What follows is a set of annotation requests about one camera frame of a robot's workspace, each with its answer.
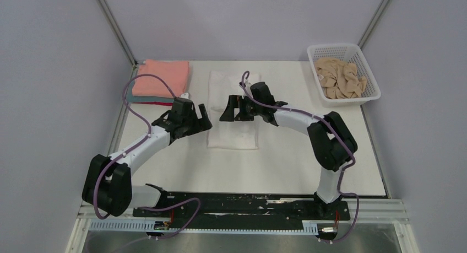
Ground beige crumpled t-shirt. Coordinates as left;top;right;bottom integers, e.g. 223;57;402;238
314;57;367;99

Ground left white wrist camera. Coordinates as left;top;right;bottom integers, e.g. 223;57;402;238
180;93;191;99

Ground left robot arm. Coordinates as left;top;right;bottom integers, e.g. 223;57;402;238
82;97;212;219

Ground white plastic basket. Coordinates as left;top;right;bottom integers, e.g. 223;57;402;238
307;44;381;107

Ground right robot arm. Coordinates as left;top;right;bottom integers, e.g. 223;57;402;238
219;82;358;219

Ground left aluminium corner post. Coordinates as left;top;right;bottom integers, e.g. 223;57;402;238
97;0;138;68

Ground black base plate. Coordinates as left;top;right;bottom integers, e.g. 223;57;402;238
133;192;350;229

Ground folded red t-shirt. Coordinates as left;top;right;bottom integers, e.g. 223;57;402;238
135;101;173;106

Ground aluminium corner post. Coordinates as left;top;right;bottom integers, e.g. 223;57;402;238
97;0;138;68
357;0;392;49

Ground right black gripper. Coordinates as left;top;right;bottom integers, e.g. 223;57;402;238
221;94;264;121

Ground right aluminium corner post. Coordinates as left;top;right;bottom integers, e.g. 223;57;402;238
357;0;392;49

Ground white slotted cable duct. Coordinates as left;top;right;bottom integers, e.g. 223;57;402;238
88;219;318;235

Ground folded pink t-shirt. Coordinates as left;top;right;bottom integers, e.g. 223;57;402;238
132;60;190;98

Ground white t-shirt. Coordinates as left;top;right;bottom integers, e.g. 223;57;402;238
207;71;258;150

